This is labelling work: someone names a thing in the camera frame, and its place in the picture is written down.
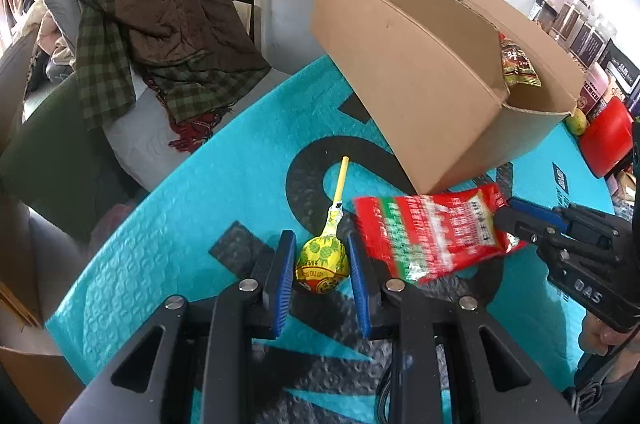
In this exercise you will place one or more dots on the person's right hand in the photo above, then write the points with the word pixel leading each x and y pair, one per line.
pixel 600 336

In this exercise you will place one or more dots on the row of clear spice jars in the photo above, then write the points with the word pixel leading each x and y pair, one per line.
pixel 575 28

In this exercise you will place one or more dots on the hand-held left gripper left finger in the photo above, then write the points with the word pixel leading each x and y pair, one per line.
pixel 282 284

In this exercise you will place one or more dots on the yellow lollipop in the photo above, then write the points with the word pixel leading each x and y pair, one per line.
pixel 322 261

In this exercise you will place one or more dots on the red bottle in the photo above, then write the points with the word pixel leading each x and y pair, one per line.
pixel 607 133

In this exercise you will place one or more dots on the grey chair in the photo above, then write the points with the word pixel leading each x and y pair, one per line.
pixel 60 3

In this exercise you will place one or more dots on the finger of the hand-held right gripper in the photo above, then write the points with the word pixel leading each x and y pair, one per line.
pixel 530 231
pixel 535 210

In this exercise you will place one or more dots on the white leaning picture frame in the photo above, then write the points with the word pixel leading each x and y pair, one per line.
pixel 245 18

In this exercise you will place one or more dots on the teal bubble mat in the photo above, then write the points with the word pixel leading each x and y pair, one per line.
pixel 200 214

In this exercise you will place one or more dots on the dark green sofa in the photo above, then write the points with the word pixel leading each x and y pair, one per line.
pixel 60 163

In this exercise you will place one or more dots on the white quilted seat cushion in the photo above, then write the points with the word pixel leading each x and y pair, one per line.
pixel 145 138

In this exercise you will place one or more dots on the brown red peanut packet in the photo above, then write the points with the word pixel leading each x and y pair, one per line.
pixel 517 63

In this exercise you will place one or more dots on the pink bottle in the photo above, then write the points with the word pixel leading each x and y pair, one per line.
pixel 595 83

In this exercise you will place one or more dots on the green lime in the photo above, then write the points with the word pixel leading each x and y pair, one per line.
pixel 576 122

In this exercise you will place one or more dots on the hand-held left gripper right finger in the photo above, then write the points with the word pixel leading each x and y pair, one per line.
pixel 359 289

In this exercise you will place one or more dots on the large cardboard sheet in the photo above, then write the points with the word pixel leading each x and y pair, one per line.
pixel 35 384

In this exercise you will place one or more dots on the pile of beige bedding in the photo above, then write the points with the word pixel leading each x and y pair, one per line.
pixel 50 53

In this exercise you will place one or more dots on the brown plaid-lined jacket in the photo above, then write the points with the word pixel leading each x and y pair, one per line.
pixel 190 3

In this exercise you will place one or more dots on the red green snack packet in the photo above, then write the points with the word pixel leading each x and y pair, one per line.
pixel 430 234

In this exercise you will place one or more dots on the cardboard box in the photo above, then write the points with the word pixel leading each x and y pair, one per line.
pixel 425 78

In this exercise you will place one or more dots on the pile of small packets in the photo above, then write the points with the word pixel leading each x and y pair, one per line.
pixel 625 189

